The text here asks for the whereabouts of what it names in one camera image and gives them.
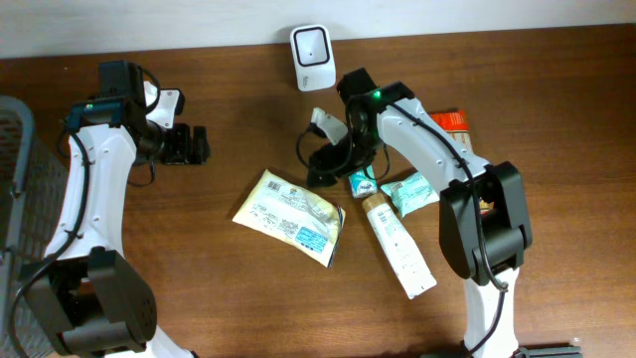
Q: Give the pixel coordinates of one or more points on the white tube tan cap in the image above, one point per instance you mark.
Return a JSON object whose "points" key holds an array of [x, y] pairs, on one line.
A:
{"points": [[399, 247]]}

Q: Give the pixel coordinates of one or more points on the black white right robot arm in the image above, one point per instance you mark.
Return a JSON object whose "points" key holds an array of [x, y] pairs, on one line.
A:
{"points": [[484, 222]]}

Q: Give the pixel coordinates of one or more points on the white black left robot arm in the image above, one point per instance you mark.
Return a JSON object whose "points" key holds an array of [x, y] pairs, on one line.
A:
{"points": [[66, 287]]}

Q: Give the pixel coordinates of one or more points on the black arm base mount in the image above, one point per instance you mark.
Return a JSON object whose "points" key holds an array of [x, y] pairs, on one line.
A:
{"points": [[565, 351]]}

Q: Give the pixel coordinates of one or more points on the small teal packet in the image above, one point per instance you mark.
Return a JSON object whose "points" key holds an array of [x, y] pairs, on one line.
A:
{"points": [[363, 183]]}

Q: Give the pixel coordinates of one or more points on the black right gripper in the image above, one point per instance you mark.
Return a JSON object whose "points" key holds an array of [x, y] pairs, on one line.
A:
{"points": [[328, 162]]}

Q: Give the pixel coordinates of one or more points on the yellow snack bag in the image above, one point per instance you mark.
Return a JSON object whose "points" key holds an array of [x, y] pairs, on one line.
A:
{"points": [[295, 216]]}

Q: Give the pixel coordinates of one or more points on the teal sachet packet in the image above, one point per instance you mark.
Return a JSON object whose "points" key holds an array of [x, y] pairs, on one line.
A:
{"points": [[410, 194]]}

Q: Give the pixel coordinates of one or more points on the grey plastic mesh basket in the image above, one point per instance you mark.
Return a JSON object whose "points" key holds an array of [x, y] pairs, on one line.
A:
{"points": [[32, 181]]}

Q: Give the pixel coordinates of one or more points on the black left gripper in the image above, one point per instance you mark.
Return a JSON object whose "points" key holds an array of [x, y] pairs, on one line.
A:
{"points": [[178, 144]]}

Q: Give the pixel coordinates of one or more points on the white barcode scanner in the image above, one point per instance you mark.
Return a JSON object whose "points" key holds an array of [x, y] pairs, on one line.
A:
{"points": [[313, 57]]}

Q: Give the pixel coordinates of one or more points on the orange spaghetti packet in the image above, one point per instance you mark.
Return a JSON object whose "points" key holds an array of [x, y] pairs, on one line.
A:
{"points": [[455, 123]]}

